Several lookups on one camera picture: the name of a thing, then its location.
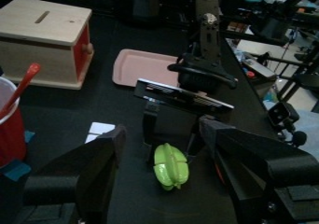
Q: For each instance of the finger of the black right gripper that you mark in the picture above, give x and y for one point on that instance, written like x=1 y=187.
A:
x=150 y=125
x=193 y=137

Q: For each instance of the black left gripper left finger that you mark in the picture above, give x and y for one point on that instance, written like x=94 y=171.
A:
x=94 y=159

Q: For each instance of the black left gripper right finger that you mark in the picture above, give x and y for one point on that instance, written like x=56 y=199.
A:
x=257 y=165

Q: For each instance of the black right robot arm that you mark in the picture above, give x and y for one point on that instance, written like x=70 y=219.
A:
x=209 y=31

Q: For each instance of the green toy starfruit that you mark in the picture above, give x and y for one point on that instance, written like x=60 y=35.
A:
x=169 y=167

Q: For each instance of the white paper card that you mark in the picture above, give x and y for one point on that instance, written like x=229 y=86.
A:
x=98 y=130

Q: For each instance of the black round microphone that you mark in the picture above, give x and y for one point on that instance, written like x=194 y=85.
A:
x=299 y=137

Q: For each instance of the grey equipment box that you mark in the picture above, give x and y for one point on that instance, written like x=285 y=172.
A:
x=258 y=73

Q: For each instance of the pink plastic tray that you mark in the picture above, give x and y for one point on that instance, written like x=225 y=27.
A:
x=145 y=66

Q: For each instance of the black webcam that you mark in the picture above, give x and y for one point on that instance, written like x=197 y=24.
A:
x=281 y=114

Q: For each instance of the blue flat piece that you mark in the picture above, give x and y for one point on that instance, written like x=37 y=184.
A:
x=16 y=170
x=28 y=136

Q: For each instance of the red plastic cup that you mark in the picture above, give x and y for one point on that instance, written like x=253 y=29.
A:
x=9 y=134

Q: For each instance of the red plastic spoon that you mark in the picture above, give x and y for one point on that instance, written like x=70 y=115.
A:
x=24 y=81

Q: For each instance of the wooden box with slot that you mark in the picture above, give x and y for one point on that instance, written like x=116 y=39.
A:
x=41 y=25

